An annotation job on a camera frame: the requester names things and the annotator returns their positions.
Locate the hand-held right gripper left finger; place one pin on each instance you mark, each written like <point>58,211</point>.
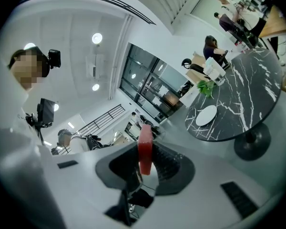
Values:
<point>119,168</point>

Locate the wooden table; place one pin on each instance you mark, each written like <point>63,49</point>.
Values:
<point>275,24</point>

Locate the round ceiling light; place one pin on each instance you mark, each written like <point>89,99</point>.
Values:
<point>95,87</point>
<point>29,45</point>
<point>97,38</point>
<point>56,107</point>

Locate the black marble round table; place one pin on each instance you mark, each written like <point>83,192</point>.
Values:
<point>248,92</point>

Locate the black device on tripod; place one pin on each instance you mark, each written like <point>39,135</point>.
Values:
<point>46,112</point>

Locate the ceiling air conditioner unit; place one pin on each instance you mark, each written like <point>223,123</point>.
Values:
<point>94,65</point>

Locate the red piece of meat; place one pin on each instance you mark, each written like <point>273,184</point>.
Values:
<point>145,149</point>

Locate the white countertop appliance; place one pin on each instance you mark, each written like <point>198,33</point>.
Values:
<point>214,71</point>

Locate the dark framed glass window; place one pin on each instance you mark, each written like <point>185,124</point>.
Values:
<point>152,85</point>

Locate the black head-worn camera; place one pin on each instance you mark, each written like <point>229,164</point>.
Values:
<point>54,58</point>

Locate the black metal railing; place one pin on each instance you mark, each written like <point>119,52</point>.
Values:
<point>105,121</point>

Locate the white round plate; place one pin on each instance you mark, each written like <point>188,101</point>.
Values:
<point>206,116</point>

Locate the person's white shirt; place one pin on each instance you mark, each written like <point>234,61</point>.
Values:
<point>12,137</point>

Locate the person's head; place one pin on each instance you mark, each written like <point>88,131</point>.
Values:
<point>29,65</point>

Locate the black office chair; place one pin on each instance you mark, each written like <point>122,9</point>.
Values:
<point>196,67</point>

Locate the green potted plant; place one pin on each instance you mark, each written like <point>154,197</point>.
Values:
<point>206,87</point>

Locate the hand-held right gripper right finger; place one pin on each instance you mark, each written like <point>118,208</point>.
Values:
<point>171,168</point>

